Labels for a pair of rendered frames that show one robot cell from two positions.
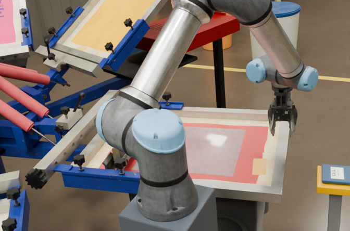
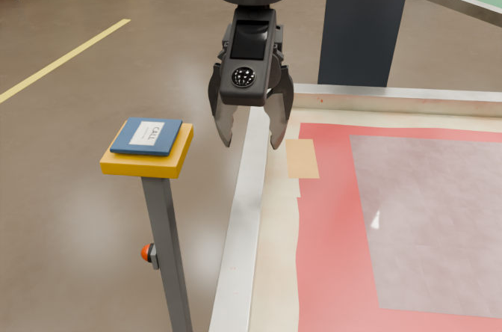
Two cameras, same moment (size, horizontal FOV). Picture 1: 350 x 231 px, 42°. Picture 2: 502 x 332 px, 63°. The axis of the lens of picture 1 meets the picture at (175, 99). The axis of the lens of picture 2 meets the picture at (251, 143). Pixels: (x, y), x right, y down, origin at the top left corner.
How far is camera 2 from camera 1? 2.00 m
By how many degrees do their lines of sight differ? 118
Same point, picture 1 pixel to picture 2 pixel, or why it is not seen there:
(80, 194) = not seen: outside the picture
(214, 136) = (473, 266)
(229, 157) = (376, 178)
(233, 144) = (390, 226)
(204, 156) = (441, 180)
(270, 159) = (279, 175)
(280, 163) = (255, 129)
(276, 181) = not seen: hidden behind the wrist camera
